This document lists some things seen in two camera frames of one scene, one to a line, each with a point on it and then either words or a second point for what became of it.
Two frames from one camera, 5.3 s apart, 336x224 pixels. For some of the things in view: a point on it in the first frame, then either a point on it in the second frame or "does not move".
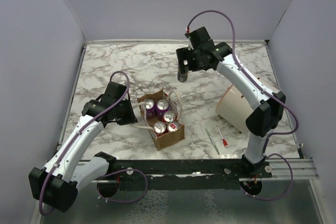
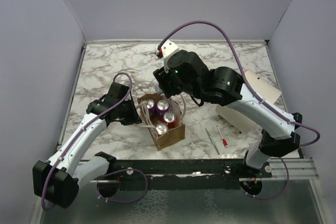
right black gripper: [183, 54] to [164, 78]
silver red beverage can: [172, 126] to [158, 89]
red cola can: [168, 116] does not move
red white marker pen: [224, 142] does not move
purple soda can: [162, 106] does not move
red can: [160, 127] does not move
